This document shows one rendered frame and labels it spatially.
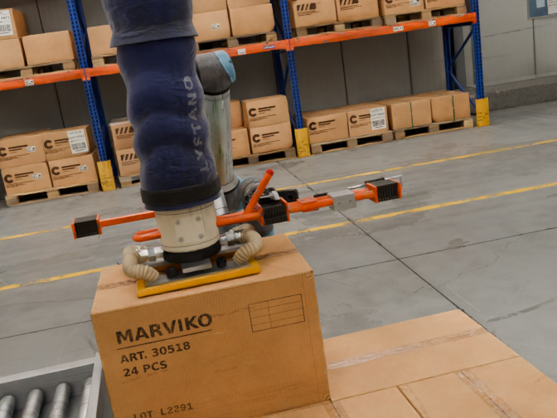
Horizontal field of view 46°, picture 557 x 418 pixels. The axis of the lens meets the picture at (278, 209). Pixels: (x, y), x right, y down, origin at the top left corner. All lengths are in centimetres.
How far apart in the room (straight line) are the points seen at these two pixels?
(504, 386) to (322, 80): 889
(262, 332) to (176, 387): 28
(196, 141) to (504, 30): 1016
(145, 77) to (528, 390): 132
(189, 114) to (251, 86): 858
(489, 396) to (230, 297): 76
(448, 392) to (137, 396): 86
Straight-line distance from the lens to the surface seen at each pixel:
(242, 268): 181
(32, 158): 916
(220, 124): 243
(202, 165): 178
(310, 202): 191
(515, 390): 197
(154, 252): 189
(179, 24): 176
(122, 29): 177
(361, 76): 1073
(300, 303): 181
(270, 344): 184
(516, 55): 1182
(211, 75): 230
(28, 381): 241
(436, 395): 194
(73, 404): 238
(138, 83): 176
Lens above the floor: 154
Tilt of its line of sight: 14 degrees down
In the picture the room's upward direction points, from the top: 8 degrees counter-clockwise
